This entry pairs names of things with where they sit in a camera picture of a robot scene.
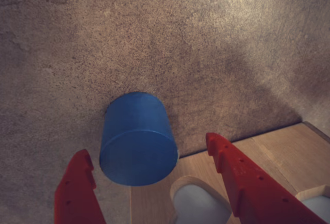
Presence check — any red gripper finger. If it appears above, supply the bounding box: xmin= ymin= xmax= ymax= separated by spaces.
xmin=53 ymin=148 xmax=107 ymax=224
xmin=205 ymin=132 xmax=329 ymax=224

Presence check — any blue cylinder block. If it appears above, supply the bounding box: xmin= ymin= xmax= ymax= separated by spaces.
xmin=99 ymin=91 xmax=179 ymax=186

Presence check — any wooden shape sorter box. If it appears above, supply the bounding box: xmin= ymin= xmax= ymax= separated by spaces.
xmin=129 ymin=121 xmax=330 ymax=224

